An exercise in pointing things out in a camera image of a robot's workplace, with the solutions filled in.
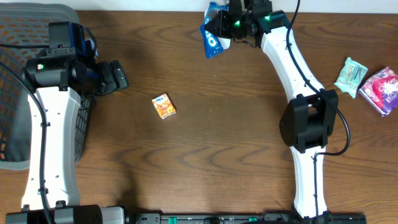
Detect blue cookie pack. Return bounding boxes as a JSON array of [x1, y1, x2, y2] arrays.
[[199, 0, 229, 58]]

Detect small orange box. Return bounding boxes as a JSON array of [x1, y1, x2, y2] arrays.
[[152, 93, 176, 119]]

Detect mint green snack packet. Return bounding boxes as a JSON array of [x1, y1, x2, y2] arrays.
[[334, 57, 368, 98]]

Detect purple snack package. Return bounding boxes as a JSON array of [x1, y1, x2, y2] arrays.
[[359, 67, 397, 116]]

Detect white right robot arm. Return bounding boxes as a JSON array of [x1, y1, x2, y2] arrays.
[[200, 1, 338, 223]]

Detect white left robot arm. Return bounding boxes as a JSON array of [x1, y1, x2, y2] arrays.
[[6, 21, 130, 223]]

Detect grey mesh basket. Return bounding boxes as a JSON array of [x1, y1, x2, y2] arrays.
[[1, 2, 80, 170]]

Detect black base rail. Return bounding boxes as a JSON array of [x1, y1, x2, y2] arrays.
[[124, 212, 367, 224]]

